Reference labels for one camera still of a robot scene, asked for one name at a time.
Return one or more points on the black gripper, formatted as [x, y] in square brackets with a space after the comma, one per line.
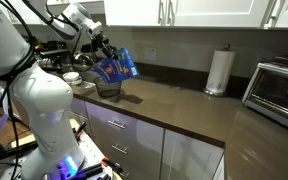
[101, 42]

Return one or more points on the blue snack box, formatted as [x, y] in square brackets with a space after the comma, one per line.
[117, 68]

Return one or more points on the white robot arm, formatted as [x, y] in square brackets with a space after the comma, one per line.
[40, 110]

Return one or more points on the chrome sink faucet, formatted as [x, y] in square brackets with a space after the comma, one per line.
[82, 61]

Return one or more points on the white round dish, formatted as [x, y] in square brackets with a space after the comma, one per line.
[72, 78]

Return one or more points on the black countertop appliance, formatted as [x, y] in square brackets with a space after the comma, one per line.
[55, 53]

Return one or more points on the black orange bar clamp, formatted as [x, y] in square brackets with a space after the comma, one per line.
[112, 164]
[80, 128]

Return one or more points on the grey lower drawer cabinet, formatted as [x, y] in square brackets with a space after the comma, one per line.
[134, 140]

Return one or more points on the white paper towel roll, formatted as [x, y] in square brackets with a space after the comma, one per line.
[220, 70]

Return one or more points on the light wooden board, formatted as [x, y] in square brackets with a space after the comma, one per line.
[20, 141]

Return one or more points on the silver toaster oven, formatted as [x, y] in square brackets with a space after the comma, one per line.
[277, 93]

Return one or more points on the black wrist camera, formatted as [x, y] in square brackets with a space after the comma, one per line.
[87, 49]

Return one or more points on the white wall outlet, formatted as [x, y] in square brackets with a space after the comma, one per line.
[150, 53]

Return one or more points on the white perforated base plate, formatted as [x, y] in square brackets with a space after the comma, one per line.
[92, 146]

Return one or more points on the white upper wall cabinets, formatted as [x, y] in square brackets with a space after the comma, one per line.
[217, 11]

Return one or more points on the black mounting bracket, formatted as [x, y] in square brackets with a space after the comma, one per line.
[90, 170]

